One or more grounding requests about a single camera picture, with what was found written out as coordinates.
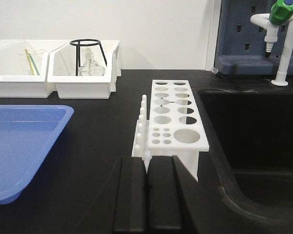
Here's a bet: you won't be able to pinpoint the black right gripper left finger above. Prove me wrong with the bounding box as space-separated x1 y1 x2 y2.
113 157 146 234

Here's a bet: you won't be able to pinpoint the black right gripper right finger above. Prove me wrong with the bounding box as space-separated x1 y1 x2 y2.
147 156 198 234

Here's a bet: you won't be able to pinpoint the white test tube rack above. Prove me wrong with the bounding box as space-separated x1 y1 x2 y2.
131 80 209 179

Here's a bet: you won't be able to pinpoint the black lab sink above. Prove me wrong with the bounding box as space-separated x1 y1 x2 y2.
195 90 293 233

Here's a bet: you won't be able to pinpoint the blue plastic tray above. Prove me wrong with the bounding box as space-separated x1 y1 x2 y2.
0 105 74 205

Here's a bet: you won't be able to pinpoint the glass alcohol lamp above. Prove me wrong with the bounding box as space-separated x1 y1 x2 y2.
78 47 105 76

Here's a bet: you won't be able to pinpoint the right white storage bin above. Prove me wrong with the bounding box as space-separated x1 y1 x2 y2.
47 40 121 99

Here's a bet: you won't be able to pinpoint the white storage bin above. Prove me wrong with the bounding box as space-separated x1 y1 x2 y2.
0 40 54 98
47 40 121 99

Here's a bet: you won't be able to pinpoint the blue-grey drying pegboard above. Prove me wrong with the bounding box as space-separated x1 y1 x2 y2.
214 0 289 76

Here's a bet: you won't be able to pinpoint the beaker with colored sticks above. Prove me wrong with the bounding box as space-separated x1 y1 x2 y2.
17 48 46 76

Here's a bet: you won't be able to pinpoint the middle white storage bin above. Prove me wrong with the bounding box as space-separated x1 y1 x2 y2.
0 40 54 98

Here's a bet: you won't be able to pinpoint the white lab faucet green knobs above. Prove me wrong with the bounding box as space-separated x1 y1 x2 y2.
250 0 293 86

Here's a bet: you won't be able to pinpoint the black wire tripod stand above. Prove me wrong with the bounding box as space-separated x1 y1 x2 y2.
69 39 107 76

